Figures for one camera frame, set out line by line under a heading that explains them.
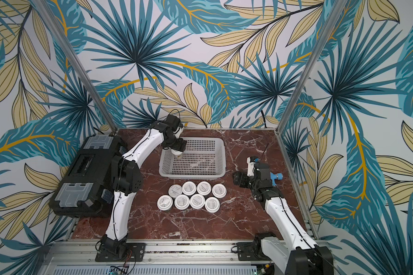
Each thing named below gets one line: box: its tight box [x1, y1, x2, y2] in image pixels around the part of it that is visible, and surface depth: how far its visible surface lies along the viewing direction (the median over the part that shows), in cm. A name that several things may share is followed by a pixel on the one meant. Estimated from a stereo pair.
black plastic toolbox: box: [49, 134, 126, 218], surface depth 79 cm
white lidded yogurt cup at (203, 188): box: [196, 181, 212, 196], surface depth 87 cm
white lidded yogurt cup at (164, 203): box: [156, 194, 174, 211], surface depth 82 cm
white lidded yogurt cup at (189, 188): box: [181, 181, 197, 196], surface depth 87 cm
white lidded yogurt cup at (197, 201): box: [189, 193, 206, 210], surface depth 83 cm
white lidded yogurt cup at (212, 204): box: [204, 196, 221, 214], surface depth 82 cm
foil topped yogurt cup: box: [168, 183, 183, 199], surface depth 87 cm
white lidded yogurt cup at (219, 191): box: [211, 183, 228, 199], surface depth 87 cm
